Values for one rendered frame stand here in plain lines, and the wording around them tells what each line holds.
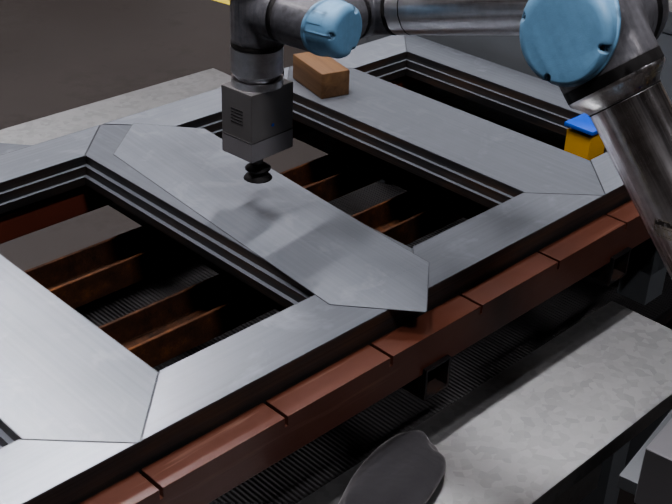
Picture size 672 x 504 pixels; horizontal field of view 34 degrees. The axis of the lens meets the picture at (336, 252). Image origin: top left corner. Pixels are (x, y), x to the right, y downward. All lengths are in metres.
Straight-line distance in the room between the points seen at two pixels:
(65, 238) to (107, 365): 2.06
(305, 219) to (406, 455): 0.40
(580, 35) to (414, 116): 0.82
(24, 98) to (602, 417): 3.21
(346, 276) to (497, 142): 0.53
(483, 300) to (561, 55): 0.43
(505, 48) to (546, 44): 1.07
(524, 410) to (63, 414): 0.65
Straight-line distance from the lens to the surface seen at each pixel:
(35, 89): 4.48
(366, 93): 2.08
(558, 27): 1.22
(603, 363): 1.69
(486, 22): 1.44
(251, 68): 1.53
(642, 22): 1.25
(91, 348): 1.36
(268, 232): 1.58
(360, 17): 1.47
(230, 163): 1.79
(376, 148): 1.93
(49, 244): 3.34
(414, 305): 1.43
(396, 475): 1.39
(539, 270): 1.61
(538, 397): 1.60
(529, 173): 1.81
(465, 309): 1.49
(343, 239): 1.57
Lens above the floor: 1.63
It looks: 30 degrees down
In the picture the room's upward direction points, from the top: 2 degrees clockwise
